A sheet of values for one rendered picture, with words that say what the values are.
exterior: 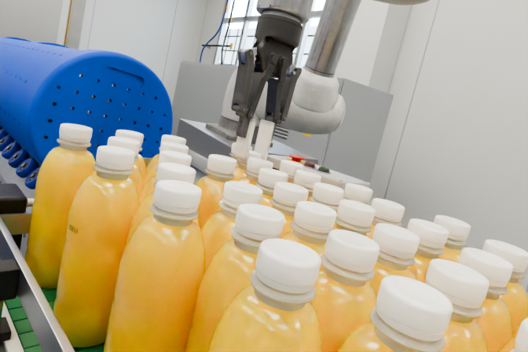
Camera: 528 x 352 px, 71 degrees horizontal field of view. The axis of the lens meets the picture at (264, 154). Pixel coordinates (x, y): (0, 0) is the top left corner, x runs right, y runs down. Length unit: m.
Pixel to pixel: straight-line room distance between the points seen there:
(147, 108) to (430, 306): 0.70
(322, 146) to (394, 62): 1.55
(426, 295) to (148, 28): 6.07
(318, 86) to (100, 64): 0.66
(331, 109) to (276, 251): 1.01
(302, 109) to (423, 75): 2.29
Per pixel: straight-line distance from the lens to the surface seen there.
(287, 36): 0.61
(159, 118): 0.85
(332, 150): 2.23
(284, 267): 0.22
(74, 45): 2.20
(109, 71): 0.80
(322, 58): 1.19
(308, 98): 1.19
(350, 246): 0.28
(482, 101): 3.15
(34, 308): 0.43
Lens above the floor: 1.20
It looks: 7 degrees down
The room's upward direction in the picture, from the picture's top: 13 degrees clockwise
